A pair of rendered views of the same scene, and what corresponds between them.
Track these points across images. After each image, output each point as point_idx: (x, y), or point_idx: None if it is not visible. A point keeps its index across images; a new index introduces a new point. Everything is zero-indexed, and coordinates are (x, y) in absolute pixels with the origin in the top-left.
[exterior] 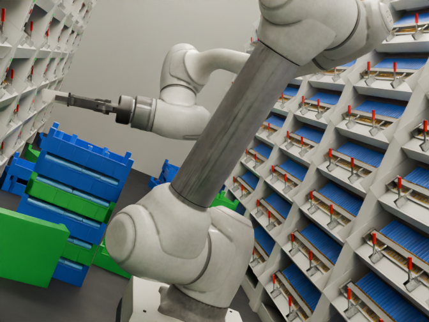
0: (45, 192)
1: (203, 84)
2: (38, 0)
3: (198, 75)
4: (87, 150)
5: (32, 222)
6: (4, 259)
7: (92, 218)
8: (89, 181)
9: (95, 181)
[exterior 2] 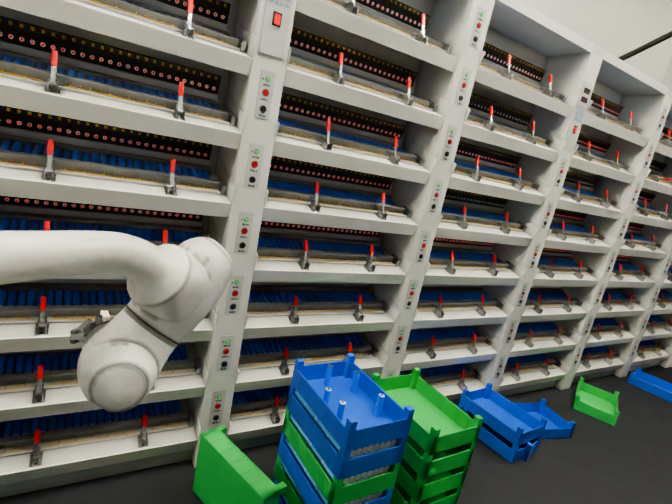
0: (292, 436)
1: (147, 303)
2: (301, 220)
3: (132, 288)
4: (316, 394)
5: (233, 469)
6: (219, 501)
7: (320, 490)
8: (318, 436)
9: (322, 439)
